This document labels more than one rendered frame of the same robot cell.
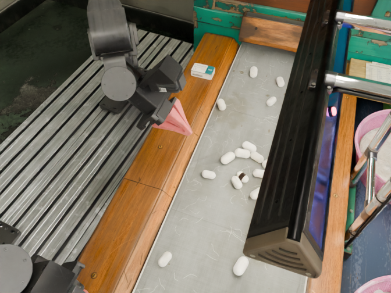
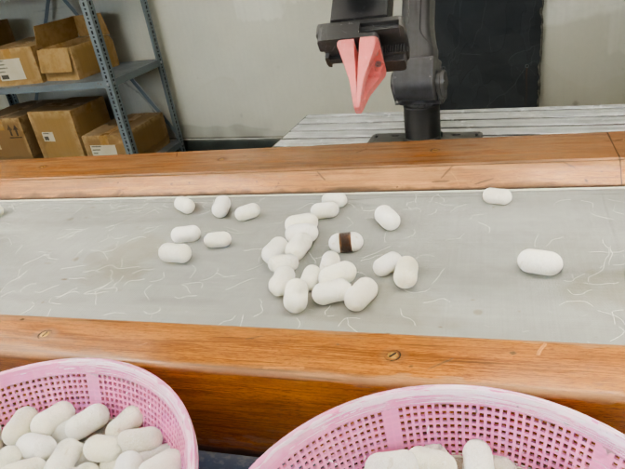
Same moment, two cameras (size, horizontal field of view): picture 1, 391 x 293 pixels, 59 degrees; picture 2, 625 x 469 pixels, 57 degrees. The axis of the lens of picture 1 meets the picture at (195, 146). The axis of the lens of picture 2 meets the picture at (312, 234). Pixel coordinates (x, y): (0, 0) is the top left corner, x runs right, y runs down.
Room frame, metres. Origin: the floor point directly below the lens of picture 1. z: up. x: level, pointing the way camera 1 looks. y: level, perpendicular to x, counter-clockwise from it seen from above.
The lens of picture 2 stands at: (0.03, -0.52, 1.04)
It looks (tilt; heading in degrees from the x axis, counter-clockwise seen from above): 28 degrees down; 90
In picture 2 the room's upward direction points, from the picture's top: 9 degrees counter-clockwise
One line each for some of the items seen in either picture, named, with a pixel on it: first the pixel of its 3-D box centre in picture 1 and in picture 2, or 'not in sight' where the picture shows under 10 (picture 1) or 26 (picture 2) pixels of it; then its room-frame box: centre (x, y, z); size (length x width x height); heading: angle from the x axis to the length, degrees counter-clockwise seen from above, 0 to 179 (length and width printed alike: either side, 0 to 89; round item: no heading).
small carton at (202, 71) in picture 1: (202, 71); not in sight; (0.76, -0.02, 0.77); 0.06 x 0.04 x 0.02; 71
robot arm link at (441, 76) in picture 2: not in sight; (420, 87); (0.25, 0.45, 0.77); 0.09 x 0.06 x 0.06; 153
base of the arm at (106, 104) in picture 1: (124, 79); not in sight; (0.80, 0.21, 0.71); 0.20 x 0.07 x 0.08; 156
